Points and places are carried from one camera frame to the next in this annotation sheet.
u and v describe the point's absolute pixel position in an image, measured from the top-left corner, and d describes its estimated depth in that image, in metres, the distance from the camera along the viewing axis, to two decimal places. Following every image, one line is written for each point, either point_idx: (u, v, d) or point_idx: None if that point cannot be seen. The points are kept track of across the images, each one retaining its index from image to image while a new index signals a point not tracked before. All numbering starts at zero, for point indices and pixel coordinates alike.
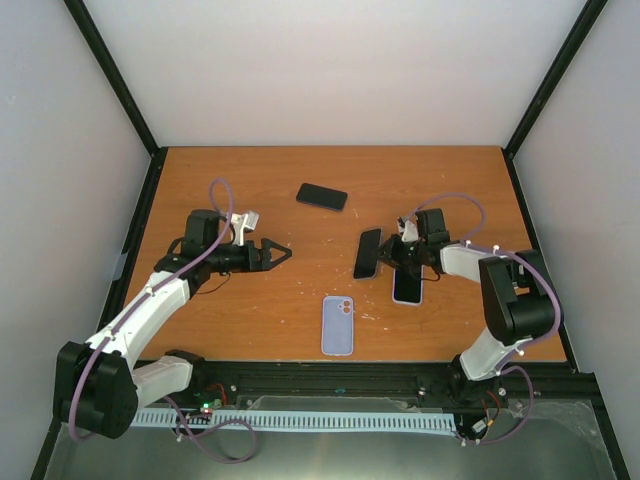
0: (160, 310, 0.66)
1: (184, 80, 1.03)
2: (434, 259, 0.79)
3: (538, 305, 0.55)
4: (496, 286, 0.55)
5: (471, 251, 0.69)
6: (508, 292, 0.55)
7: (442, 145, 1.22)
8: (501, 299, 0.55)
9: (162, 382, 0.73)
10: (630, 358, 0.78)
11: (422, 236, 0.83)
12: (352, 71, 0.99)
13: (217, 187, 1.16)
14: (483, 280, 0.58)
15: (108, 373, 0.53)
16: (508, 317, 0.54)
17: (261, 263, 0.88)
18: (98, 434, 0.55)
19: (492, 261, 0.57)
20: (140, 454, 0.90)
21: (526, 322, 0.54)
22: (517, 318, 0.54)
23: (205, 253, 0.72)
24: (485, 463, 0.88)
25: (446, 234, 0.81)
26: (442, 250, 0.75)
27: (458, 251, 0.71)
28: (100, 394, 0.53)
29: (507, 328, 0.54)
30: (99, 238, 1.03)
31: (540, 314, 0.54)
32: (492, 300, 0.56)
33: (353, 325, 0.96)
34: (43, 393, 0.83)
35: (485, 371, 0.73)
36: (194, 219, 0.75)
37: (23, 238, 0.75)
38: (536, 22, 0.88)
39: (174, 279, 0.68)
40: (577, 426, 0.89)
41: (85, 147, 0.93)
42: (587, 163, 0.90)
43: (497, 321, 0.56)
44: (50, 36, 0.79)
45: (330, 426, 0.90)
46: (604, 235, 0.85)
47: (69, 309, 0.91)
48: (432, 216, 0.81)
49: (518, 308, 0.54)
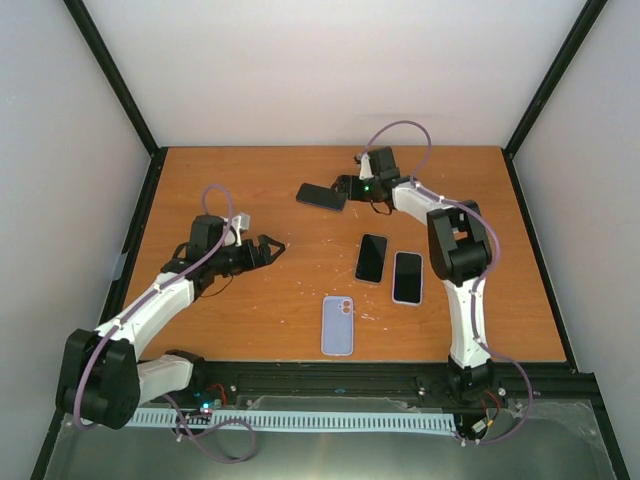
0: (167, 306, 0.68)
1: (184, 80, 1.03)
2: (387, 195, 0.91)
3: (473, 248, 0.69)
4: (441, 234, 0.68)
5: (420, 194, 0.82)
6: (450, 241, 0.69)
7: (443, 145, 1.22)
8: (444, 246, 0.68)
9: (163, 379, 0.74)
10: (628, 358, 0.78)
11: (376, 173, 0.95)
12: (351, 71, 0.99)
13: (211, 190, 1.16)
14: (430, 230, 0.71)
15: (115, 359, 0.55)
16: (447, 259, 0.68)
17: (261, 258, 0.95)
18: (101, 422, 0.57)
19: (440, 214, 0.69)
20: (138, 455, 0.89)
21: (462, 263, 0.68)
22: (455, 259, 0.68)
23: (209, 256, 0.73)
24: (486, 463, 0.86)
25: (397, 171, 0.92)
26: (394, 190, 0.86)
27: (408, 194, 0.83)
28: (106, 380, 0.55)
29: (447, 268, 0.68)
30: (99, 236, 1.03)
31: (474, 256, 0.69)
32: (436, 246, 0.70)
33: (352, 325, 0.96)
34: (41, 391, 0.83)
35: (468, 344, 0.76)
36: (198, 225, 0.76)
37: (22, 238, 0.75)
38: (535, 23, 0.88)
39: (180, 281, 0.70)
40: (577, 426, 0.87)
41: (84, 146, 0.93)
42: (586, 162, 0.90)
43: (440, 262, 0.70)
44: (50, 39, 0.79)
45: (330, 426, 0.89)
46: (604, 234, 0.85)
47: (68, 308, 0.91)
48: (382, 156, 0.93)
49: (456, 252, 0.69)
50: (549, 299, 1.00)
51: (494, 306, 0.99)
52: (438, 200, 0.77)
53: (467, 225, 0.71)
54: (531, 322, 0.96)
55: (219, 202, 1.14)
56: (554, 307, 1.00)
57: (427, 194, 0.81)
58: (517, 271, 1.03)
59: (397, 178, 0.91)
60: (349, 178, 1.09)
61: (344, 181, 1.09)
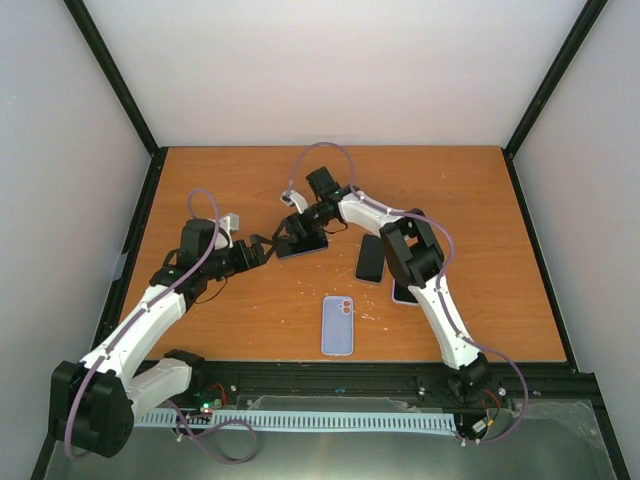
0: (156, 325, 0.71)
1: (184, 79, 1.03)
2: (333, 208, 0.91)
3: (427, 253, 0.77)
4: (395, 246, 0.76)
5: (366, 206, 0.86)
6: (405, 251, 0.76)
7: (443, 145, 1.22)
8: (401, 256, 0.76)
9: (159, 389, 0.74)
10: (629, 358, 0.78)
11: (317, 195, 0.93)
12: (351, 71, 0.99)
13: (196, 194, 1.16)
14: (386, 242, 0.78)
15: (103, 393, 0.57)
16: (406, 267, 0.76)
17: (256, 259, 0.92)
18: (94, 451, 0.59)
19: (391, 228, 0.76)
20: (139, 455, 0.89)
21: (419, 268, 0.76)
22: (413, 266, 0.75)
23: (198, 264, 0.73)
24: (486, 463, 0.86)
25: (335, 182, 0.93)
26: (341, 205, 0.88)
27: (355, 207, 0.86)
28: (96, 412, 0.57)
29: (407, 275, 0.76)
30: (99, 237, 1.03)
31: (429, 259, 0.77)
32: (395, 257, 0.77)
33: (353, 325, 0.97)
34: (41, 391, 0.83)
35: (453, 344, 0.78)
36: (189, 231, 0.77)
37: (22, 238, 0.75)
38: (535, 23, 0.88)
39: (168, 295, 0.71)
40: (577, 426, 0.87)
41: (84, 146, 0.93)
42: (587, 162, 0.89)
43: (401, 271, 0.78)
44: (51, 41, 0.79)
45: (330, 426, 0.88)
46: (605, 234, 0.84)
47: (68, 308, 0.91)
48: (318, 176, 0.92)
49: (413, 260, 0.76)
50: (549, 300, 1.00)
51: (493, 306, 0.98)
52: (386, 212, 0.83)
53: (416, 232, 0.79)
54: (531, 322, 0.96)
55: (201, 204, 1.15)
56: (554, 306, 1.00)
57: (372, 204, 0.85)
58: (517, 272, 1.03)
59: (338, 187, 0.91)
60: (292, 217, 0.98)
61: (290, 223, 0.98)
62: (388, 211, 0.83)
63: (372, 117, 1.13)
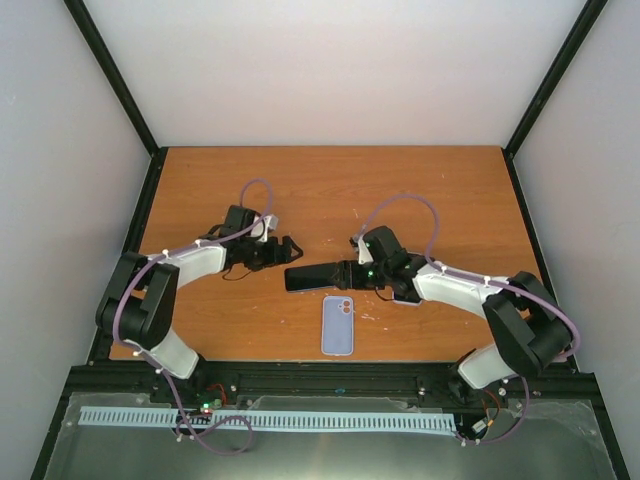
0: (203, 259, 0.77)
1: (183, 79, 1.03)
2: (405, 285, 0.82)
3: (552, 331, 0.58)
4: (512, 330, 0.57)
5: (450, 277, 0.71)
6: (525, 332, 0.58)
7: (442, 145, 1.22)
8: (523, 340, 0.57)
9: (178, 345, 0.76)
10: (630, 357, 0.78)
11: (381, 260, 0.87)
12: (350, 71, 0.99)
13: (256, 185, 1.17)
14: (496, 324, 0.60)
15: (163, 273, 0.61)
16: (531, 354, 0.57)
17: (284, 256, 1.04)
18: (136, 336, 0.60)
19: (501, 303, 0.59)
20: (138, 456, 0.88)
21: (546, 352, 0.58)
22: (539, 351, 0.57)
23: (238, 233, 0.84)
24: (487, 464, 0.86)
25: (404, 252, 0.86)
26: (416, 279, 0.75)
27: (437, 279, 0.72)
28: (152, 289, 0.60)
29: (534, 364, 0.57)
30: (100, 236, 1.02)
31: (556, 337, 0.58)
32: (511, 342, 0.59)
33: (353, 325, 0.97)
34: (39, 391, 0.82)
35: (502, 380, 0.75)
36: (234, 210, 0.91)
37: (23, 238, 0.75)
38: (536, 23, 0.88)
39: (215, 246, 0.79)
40: (577, 426, 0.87)
41: (84, 145, 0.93)
42: (587, 161, 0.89)
43: (519, 357, 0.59)
44: (51, 41, 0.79)
45: (330, 426, 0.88)
46: (605, 233, 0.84)
47: (69, 307, 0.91)
48: (383, 239, 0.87)
49: (537, 342, 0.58)
50: None
51: None
52: (482, 281, 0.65)
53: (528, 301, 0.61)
54: None
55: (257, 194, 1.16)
56: None
57: (460, 274, 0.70)
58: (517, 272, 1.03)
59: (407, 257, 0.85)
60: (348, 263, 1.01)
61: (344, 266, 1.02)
62: (485, 279, 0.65)
63: (372, 117, 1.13)
